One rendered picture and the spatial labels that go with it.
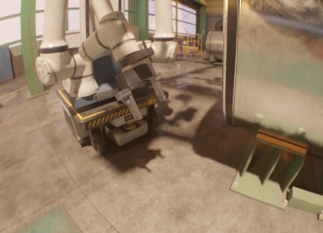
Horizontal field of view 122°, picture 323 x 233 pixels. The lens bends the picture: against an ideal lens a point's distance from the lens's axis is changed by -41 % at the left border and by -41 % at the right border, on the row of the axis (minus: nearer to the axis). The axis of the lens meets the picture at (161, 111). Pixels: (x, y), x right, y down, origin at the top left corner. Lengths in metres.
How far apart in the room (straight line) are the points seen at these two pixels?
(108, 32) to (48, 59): 0.37
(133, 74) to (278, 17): 0.48
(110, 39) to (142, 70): 0.15
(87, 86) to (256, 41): 0.82
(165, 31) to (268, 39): 0.71
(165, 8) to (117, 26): 0.60
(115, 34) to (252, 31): 0.41
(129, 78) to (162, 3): 0.71
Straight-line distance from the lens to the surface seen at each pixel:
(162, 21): 1.04
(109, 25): 0.50
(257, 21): 0.51
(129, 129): 1.04
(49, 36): 0.78
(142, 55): 0.43
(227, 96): 0.60
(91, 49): 0.56
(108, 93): 0.97
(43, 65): 0.76
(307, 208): 1.04
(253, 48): 0.51
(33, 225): 0.94
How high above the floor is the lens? 0.68
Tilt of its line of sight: 26 degrees down
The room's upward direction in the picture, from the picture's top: straight up
